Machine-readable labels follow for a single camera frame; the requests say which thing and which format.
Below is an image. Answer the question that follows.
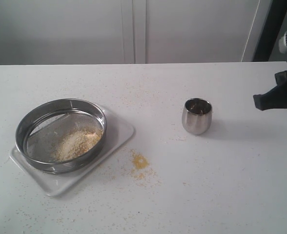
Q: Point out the stainless steel cup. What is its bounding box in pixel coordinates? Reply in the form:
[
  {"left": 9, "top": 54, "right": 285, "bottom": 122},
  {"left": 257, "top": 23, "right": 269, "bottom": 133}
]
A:
[{"left": 182, "top": 98, "right": 213, "bottom": 135}]

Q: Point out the yellowish grain powder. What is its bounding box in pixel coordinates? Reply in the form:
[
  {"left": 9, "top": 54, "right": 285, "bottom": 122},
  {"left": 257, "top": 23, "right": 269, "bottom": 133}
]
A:
[{"left": 48, "top": 129, "right": 103, "bottom": 162}]

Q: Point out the round steel mesh sieve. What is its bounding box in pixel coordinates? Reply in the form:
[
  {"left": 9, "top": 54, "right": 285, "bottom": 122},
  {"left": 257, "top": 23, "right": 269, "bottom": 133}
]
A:
[{"left": 15, "top": 98, "right": 107, "bottom": 174}]

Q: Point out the yellow grain pile on table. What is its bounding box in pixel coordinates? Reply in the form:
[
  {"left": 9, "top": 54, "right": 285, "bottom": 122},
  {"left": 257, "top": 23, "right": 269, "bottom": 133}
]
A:
[{"left": 130, "top": 149, "right": 158, "bottom": 181}]

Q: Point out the white rectangular plastic tray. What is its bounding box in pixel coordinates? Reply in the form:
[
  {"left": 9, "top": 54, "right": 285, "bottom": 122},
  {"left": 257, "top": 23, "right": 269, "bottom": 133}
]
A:
[{"left": 9, "top": 106, "right": 135, "bottom": 196}]

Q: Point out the dark vertical post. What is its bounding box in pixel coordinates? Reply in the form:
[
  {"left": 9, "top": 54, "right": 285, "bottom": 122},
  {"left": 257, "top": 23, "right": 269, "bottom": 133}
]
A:
[{"left": 252, "top": 0, "right": 287, "bottom": 62}]

